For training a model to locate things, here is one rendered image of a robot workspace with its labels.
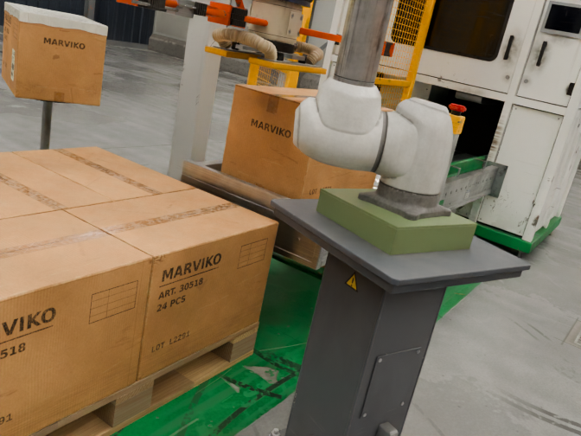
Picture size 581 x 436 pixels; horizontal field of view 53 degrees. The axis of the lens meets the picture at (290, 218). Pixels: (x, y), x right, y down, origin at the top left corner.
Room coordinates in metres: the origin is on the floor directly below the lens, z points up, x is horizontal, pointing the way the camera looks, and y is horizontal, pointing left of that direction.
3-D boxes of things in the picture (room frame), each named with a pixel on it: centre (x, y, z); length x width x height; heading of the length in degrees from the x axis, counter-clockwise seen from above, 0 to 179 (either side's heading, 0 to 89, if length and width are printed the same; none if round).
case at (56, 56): (3.10, 1.42, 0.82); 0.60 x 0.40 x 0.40; 34
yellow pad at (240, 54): (2.13, 0.27, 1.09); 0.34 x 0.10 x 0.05; 150
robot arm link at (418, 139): (1.46, -0.27, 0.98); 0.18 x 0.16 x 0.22; 93
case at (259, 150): (2.42, -0.01, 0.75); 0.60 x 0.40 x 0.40; 148
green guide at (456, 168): (3.30, -0.84, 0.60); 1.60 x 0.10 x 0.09; 150
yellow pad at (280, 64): (2.03, 0.11, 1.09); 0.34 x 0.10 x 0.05; 150
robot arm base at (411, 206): (1.47, -0.30, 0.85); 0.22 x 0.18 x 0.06; 136
